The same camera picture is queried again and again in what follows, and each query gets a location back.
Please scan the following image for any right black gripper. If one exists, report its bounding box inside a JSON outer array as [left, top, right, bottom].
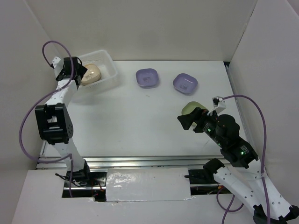
[[177, 105, 225, 146]]

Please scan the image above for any cream panda plate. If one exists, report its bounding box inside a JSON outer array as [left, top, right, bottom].
[[81, 64, 101, 85]]

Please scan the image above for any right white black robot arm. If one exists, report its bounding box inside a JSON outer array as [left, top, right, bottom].
[[178, 107, 299, 224]]

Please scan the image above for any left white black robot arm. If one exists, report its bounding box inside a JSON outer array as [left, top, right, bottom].
[[35, 57, 92, 187]]

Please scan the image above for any white perforated plastic bin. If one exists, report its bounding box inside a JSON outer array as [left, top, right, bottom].
[[71, 49, 120, 104]]

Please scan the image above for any green panda plate right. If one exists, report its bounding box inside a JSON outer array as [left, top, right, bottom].
[[181, 101, 207, 115]]

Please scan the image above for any purple panda plate right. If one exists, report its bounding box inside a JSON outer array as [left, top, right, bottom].
[[172, 73, 198, 95]]

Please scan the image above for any purple panda plate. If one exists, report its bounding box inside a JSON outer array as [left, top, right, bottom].
[[172, 73, 198, 95], [135, 68, 159, 88]]

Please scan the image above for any purple panda plate left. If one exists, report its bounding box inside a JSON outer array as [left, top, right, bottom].
[[135, 68, 159, 88]]

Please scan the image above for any white foil covered panel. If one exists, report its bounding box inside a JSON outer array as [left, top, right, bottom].
[[106, 168, 191, 202]]

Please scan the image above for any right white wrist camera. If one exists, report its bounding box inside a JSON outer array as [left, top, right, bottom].
[[207, 96, 226, 116]]

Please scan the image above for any aluminium rail frame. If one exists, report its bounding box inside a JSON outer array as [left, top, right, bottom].
[[35, 61, 253, 199]]

